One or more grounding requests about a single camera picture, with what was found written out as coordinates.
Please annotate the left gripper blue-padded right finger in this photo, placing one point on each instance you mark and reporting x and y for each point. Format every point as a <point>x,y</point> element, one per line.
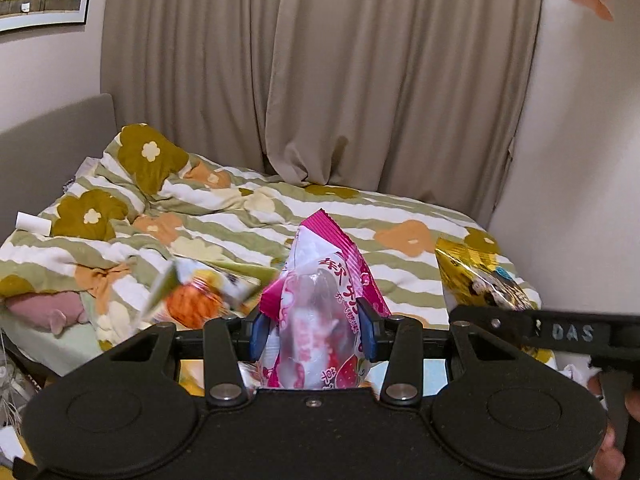
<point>388,339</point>

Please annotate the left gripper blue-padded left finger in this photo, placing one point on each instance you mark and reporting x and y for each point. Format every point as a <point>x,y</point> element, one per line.
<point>228,342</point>

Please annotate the pink strawberry snack bag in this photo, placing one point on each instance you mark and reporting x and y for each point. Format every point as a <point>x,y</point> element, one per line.
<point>315,341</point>

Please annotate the person's right hand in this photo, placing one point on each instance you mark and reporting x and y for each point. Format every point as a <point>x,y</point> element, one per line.
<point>610,462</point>

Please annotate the orange fruit snack bag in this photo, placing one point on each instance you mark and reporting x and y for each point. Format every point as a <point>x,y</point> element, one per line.
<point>190,293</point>

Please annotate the gold foil snack bag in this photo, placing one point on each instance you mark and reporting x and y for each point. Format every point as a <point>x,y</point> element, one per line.
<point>472,275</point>

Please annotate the floral striped duvet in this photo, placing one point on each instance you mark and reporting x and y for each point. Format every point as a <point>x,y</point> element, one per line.
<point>145,201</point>

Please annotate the pink plush toy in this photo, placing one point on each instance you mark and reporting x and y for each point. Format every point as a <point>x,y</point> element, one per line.
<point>52,313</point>

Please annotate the white paper roll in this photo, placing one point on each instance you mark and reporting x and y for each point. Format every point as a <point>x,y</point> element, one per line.
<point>33,224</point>

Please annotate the beige curtain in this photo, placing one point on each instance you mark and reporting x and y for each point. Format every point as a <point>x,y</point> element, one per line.
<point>416,98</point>

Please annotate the grey bed headboard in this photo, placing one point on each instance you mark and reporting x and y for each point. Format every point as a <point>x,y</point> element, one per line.
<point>40,156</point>

